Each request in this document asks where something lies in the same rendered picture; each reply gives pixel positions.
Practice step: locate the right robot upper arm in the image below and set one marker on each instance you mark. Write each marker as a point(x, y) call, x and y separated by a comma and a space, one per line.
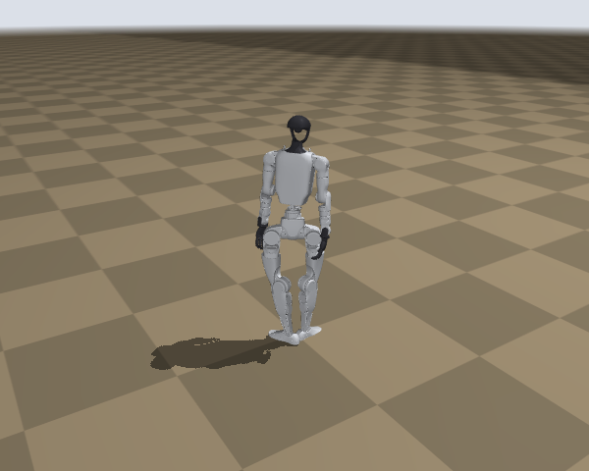
point(321, 165)

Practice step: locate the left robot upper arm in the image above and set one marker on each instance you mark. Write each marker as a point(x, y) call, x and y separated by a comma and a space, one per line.
point(268, 173)

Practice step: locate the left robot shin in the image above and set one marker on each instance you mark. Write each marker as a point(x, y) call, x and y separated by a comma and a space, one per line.
point(283, 305)

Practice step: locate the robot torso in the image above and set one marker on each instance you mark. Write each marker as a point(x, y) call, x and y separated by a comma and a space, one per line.
point(294, 177)

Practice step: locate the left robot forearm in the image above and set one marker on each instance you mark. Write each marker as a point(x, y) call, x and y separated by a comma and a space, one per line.
point(265, 206)

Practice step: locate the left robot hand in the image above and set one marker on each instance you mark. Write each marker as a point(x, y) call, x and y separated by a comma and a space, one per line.
point(259, 234)

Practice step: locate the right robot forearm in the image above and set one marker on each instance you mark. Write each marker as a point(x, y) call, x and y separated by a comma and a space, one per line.
point(324, 211)

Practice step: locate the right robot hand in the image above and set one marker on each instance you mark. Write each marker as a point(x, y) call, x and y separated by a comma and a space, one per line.
point(325, 236)

